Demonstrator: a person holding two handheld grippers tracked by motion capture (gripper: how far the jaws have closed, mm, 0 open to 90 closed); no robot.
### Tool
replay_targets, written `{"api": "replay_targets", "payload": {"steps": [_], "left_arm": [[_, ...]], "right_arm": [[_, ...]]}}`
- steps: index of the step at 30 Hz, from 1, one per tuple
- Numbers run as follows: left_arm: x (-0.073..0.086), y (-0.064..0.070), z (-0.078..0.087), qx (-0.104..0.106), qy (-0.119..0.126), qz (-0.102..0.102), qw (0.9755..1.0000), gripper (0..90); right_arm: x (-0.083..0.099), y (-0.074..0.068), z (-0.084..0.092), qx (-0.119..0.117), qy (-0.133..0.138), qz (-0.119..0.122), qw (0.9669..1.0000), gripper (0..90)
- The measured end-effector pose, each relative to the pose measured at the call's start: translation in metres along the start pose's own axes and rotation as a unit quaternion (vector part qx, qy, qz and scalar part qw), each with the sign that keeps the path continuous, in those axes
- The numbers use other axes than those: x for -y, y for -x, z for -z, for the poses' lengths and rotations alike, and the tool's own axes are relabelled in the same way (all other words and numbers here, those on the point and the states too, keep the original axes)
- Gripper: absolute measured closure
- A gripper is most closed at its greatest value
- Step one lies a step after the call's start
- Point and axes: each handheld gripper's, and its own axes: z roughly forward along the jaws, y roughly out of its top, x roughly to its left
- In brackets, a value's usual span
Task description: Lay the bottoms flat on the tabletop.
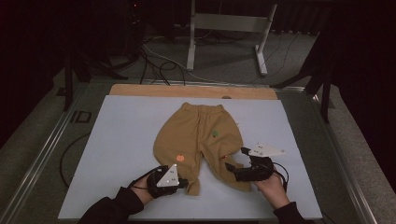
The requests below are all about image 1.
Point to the aluminium frame rail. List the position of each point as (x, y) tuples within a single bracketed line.
[(218, 84), (34, 168), (345, 174)]

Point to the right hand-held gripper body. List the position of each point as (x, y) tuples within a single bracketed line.
[(258, 169)]

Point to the wooden table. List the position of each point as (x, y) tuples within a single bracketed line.
[(186, 91)]

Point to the black tripod stand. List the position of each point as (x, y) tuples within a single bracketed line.
[(325, 93), (68, 77)]

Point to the pale table cover board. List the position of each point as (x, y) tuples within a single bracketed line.
[(124, 140)]

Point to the white metal stand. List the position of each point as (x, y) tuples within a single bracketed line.
[(230, 23)]

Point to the person's right hand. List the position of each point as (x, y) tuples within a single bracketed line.
[(274, 190)]

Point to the person's left hand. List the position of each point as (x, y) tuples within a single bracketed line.
[(141, 190)]

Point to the dark equipment rack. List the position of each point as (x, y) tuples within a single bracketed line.
[(132, 28)]

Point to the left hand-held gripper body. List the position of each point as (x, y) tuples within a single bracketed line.
[(168, 180)]

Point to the tan pants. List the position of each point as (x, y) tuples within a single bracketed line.
[(199, 137)]

